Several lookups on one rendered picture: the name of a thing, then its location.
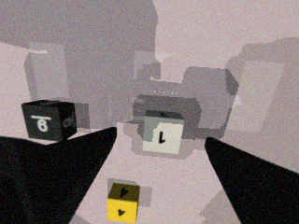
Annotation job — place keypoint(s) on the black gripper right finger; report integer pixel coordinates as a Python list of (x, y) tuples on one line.
[(260, 191)]

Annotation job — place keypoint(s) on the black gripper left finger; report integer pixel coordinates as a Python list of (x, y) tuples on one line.
[(53, 179)]

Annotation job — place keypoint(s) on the yellow block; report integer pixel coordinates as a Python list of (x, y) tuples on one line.
[(122, 203)]

